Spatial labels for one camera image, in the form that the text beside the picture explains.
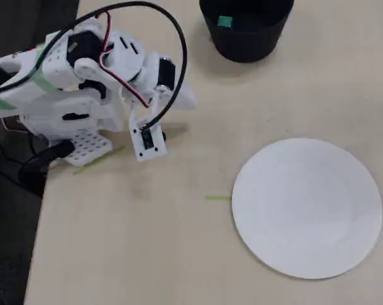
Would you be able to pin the short green tape strip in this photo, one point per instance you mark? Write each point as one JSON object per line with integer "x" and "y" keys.
{"x": 216, "y": 198}

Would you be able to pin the green cube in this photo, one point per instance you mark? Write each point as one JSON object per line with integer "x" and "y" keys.
{"x": 224, "y": 21}

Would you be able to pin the green tape band on arm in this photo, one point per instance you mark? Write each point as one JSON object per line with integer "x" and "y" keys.
{"x": 0, "y": 103}
{"x": 45, "y": 81}

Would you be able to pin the long green tape strip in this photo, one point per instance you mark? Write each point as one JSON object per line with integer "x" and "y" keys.
{"x": 83, "y": 169}

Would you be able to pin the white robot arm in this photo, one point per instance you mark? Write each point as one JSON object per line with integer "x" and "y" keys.
{"x": 51, "y": 105}

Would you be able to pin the white paper plate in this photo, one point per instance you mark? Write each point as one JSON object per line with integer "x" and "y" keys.
{"x": 305, "y": 197}

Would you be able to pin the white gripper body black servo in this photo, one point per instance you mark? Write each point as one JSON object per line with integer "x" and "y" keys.
{"x": 167, "y": 74}

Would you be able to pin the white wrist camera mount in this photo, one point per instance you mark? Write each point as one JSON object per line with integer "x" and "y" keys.
{"x": 138, "y": 147}

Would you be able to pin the black table clamp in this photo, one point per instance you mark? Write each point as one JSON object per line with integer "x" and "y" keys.
{"x": 56, "y": 151}

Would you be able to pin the black bin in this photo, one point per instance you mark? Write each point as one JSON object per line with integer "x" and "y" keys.
{"x": 245, "y": 47}

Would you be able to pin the white perforated base plate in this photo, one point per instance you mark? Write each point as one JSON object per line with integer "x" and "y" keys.
{"x": 89, "y": 147}

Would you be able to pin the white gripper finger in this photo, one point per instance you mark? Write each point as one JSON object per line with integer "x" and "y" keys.
{"x": 187, "y": 100}

